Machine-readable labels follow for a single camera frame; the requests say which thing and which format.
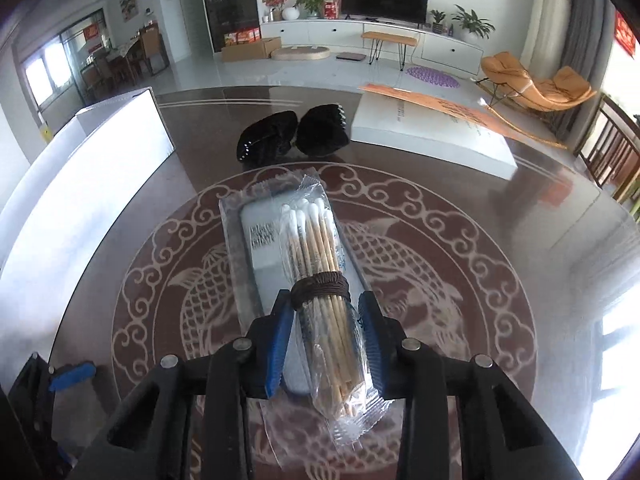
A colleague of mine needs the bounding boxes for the red flowers in vase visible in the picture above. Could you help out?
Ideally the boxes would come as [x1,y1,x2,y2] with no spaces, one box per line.
[262,0,292,22]

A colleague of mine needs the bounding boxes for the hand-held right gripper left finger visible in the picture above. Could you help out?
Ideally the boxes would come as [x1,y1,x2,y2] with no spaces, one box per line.
[67,287,296,480]

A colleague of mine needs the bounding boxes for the dark display cabinet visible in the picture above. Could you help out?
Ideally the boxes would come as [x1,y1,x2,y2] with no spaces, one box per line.
[199,0,261,53]

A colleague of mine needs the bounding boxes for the purple floor mat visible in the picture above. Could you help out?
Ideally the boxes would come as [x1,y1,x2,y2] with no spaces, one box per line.
[405,65,461,90]

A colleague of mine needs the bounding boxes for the black bow hair clip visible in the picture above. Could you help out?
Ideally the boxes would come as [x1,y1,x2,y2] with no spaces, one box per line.
[236,103,351,166]

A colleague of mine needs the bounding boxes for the orange lounge chair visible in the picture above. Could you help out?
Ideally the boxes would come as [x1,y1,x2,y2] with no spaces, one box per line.
[475,51,598,123]

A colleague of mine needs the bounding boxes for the grey curtain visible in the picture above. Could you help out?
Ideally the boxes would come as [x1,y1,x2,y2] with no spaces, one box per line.
[550,0,618,141]

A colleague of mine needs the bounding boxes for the wooden bench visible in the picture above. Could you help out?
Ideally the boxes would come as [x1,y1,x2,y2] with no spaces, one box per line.
[361,31,420,68]

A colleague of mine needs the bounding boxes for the white television cabinet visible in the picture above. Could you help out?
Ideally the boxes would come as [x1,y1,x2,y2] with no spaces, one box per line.
[260,19,485,75]

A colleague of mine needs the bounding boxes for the white floor-standing air conditioner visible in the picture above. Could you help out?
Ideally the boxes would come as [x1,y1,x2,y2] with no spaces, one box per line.
[520,0,573,68]

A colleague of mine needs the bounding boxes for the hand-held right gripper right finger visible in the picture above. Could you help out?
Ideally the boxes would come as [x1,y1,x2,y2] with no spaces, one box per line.
[356,291,583,480]

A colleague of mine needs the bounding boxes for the round beige floor cushion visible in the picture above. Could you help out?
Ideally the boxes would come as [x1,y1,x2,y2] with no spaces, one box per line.
[270,45,332,61]

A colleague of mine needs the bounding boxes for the cotton swabs packet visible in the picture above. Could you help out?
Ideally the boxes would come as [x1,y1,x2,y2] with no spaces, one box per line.
[267,172,391,443]

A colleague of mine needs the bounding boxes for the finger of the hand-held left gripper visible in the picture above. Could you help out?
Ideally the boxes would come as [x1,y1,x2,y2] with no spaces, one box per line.
[49,362,97,392]

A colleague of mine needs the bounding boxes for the large potted green plant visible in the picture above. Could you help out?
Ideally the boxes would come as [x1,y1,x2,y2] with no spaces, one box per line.
[452,5,496,43]

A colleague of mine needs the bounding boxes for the clear-wrapped white flat box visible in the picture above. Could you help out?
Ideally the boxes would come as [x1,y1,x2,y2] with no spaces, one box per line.
[218,162,401,468]

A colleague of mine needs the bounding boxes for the white box with orange lid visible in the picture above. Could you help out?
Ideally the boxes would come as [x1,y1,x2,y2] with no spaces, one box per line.
[351,82,568,180]

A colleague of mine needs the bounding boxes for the wooden chair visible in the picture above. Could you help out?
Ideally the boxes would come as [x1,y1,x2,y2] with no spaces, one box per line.
[575,94,640,201]

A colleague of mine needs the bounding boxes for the row of orange packages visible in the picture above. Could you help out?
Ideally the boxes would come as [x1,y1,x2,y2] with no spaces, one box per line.
[223,27,262,48]

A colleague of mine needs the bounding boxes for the wooden dining table set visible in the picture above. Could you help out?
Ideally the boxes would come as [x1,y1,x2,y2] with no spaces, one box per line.
[82,25,171,101]

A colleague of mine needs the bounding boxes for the red wall decoration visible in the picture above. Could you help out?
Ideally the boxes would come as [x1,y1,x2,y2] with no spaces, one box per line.
[614,10,638,58]

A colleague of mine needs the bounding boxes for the brown cardboard box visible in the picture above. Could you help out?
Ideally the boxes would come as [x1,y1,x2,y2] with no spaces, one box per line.
[221,36,282,62]

